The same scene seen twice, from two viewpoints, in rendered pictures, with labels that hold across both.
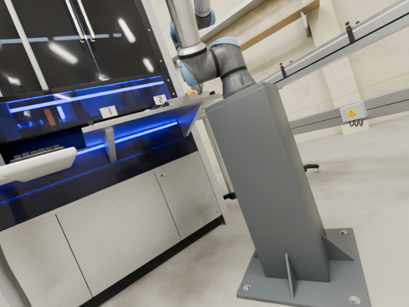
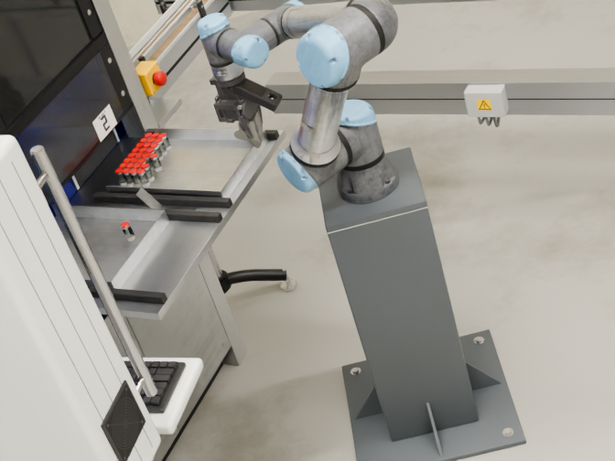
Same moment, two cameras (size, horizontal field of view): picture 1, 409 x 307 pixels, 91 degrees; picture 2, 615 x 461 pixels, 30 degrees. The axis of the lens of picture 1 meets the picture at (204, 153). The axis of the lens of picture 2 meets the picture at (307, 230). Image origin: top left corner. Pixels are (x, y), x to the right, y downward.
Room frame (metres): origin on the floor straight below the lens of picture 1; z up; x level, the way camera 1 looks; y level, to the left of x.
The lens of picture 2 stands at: (-1.14, 1.00, 2.39)
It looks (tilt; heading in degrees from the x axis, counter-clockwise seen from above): 36 degrees down; 333
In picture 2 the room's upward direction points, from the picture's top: 18 degrees counter-clockwise
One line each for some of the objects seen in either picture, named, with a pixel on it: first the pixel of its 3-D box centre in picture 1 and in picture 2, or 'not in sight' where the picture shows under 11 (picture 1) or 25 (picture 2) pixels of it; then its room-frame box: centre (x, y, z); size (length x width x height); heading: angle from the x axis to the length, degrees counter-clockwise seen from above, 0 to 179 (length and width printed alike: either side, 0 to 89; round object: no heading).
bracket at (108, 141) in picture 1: (111, 147); not in sight; (1.04, 0.44, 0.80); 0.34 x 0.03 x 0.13; 29
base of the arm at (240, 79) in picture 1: (237, 84); (364, 168); (0.86, -0.23, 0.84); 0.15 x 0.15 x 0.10
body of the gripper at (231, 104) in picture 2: not in sight; (233, 96); (1.11, -0.08, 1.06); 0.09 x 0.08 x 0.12; 29
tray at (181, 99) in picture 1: (178, 107); (188, 163); (1.22, 0.05, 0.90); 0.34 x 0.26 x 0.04; 29
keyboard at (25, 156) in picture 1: (42, 160); (91, 383); (0.80, 0.61, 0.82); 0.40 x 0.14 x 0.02; 37
